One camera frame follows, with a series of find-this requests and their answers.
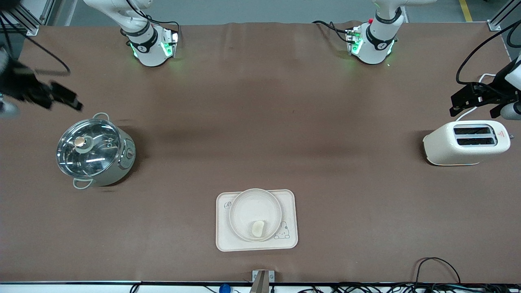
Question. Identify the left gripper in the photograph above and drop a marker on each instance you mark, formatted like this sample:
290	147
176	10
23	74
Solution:
482	93

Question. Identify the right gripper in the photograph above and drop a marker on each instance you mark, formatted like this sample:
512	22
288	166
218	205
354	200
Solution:
21	84

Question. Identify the round beige plate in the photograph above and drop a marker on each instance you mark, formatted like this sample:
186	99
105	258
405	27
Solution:
252	207

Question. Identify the small pale bun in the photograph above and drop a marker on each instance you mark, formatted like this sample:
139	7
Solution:
258	228

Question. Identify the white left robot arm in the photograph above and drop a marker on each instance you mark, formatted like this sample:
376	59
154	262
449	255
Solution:
378	38

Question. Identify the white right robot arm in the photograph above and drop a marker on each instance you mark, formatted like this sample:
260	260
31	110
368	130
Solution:
146	44

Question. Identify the cream two-slot toaster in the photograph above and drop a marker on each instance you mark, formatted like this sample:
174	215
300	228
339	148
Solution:
447	148

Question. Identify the glass pot lid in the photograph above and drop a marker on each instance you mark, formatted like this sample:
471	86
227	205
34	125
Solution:
89	148

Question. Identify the steel electric cooking pot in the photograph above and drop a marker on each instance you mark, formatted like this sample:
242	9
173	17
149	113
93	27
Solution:
122	162

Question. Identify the brown table mat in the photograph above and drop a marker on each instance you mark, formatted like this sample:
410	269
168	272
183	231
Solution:
260	106

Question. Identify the beige rabbit print tray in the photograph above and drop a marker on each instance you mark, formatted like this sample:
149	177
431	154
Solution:
228	240

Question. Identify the blue round knob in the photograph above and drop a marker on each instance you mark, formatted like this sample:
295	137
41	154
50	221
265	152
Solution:
224	289

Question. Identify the aluminium frame profile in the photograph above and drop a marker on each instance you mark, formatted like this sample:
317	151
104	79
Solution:
24	18
502	14

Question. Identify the grey metal camera bracket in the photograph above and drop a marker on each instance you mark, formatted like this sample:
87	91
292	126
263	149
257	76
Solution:
262	280

